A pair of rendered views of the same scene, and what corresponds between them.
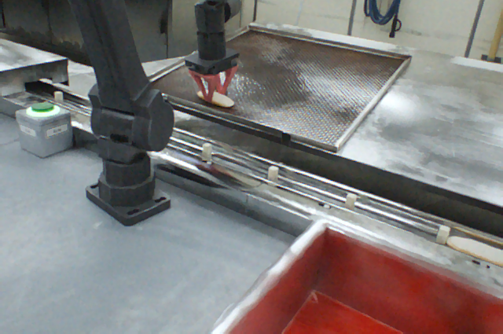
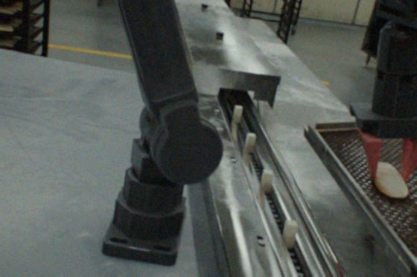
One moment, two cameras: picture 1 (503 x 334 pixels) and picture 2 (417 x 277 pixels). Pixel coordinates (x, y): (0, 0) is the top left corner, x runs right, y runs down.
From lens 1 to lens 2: 0.41 m
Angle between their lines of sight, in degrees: 48
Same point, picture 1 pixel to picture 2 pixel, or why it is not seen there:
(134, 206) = (129, 237)
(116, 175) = (127, 188)
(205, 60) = (374, 112)
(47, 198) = (94, 189)
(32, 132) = not seen: hidden behind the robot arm
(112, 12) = not seen: outside the picture
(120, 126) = (149, 132)
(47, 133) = not seen: hidden behind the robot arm
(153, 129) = (169, 148)
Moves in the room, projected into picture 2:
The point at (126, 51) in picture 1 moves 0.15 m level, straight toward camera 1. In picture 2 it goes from (156, 38) to (32, 48)
